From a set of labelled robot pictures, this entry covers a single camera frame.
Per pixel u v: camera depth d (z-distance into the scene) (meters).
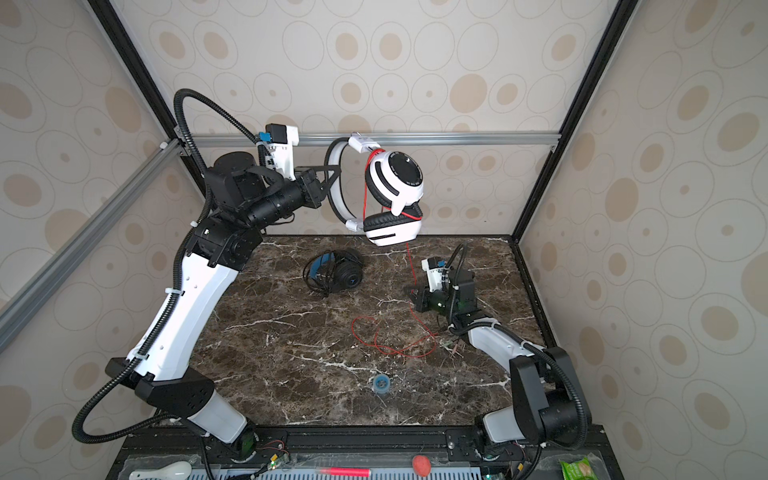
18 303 0.52
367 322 0.97
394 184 0.44
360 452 0.73
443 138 1.83
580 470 0.69
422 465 0.69
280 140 0.49
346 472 0.70
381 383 0.83
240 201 0.44
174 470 0.70
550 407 0.43
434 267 0.76
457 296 0.67
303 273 1.06
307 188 0.50
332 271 1.02
